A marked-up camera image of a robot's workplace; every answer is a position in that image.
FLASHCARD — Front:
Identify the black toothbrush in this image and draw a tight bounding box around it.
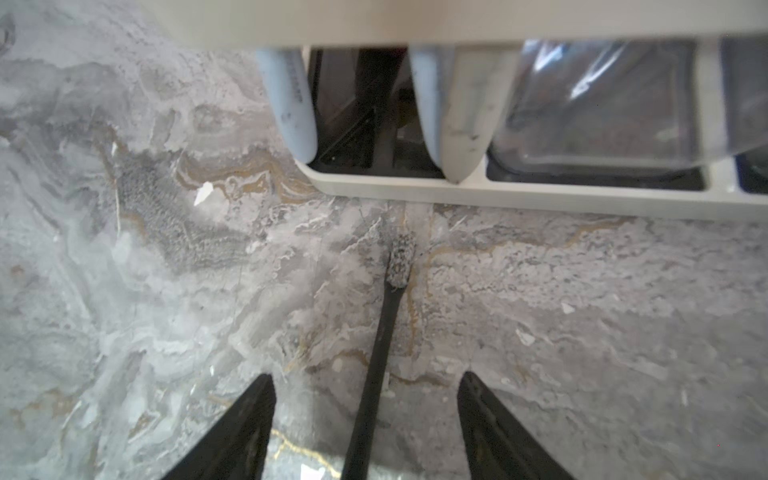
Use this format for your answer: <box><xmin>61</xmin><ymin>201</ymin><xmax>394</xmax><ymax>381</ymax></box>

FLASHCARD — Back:
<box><xmin>341</xmin><ymin>232</ymin><xmax>415</xmax><ymax>479</ymax></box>

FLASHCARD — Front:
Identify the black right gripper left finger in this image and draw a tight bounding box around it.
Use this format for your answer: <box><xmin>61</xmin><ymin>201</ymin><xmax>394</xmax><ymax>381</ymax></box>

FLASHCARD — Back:
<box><xmin>163</xmin><ymin>374</ymin><xmax>276</xmax><ymax>480</ymax></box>

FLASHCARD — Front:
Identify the pale blue toothbrush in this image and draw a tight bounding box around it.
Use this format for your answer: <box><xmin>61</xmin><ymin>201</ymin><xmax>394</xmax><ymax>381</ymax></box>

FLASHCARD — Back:
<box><xmin>254</xmin><ymin>48</ymin><xmax>318</xmax><ymax>164</ymax></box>

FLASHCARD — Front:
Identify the grey green toothbrush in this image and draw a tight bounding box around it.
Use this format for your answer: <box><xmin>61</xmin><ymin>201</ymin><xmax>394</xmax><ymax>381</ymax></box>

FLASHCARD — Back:
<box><xmin>440</xmin><ymin>43</ymin><xmax>521</xmax><ymax>184</ymax></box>

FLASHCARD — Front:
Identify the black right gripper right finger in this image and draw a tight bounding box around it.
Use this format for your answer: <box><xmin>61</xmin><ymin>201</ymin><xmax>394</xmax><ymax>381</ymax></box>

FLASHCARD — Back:
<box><xmin>457</xmin><ymin>371</ymin><xmax>573</xmax><ymax>480</ymax></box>

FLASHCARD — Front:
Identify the light blue toothbrush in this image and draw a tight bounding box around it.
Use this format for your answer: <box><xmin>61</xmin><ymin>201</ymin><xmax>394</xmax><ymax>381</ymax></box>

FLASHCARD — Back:
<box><xmin>408</xmin><ymin>44</ymin><xmax>454</xmax><ymax>169</ymax></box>

